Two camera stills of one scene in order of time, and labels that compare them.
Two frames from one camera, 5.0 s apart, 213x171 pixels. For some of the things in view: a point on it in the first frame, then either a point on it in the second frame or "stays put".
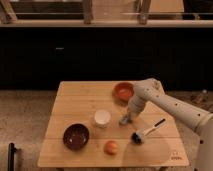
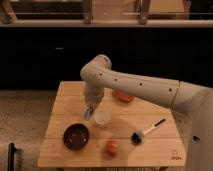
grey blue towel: (123, 119) -> (87, 115)
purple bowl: (76, 136) stays put
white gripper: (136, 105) -> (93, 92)
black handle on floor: (11, 152) stays put
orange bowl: (122, 92) stays put
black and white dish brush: (138, 136) stays put
